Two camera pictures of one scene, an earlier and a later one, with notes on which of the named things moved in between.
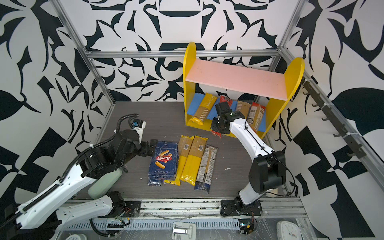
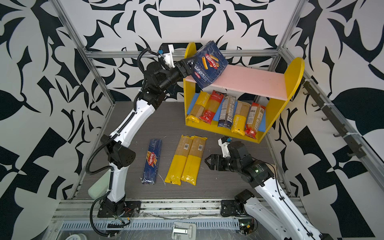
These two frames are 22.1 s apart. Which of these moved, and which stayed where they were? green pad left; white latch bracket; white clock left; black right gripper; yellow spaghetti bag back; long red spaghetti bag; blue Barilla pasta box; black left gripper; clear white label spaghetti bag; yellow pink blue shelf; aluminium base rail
Moved: clear white label spaghetti bag; long red spaghetti bag; black right gripper; black left gripper; blue Barilla pasta box
Stayed: white clock left; aluminium base rail; white latch bracket; yellow pink blue shelf; green pad left; yellow spaghetti bag back
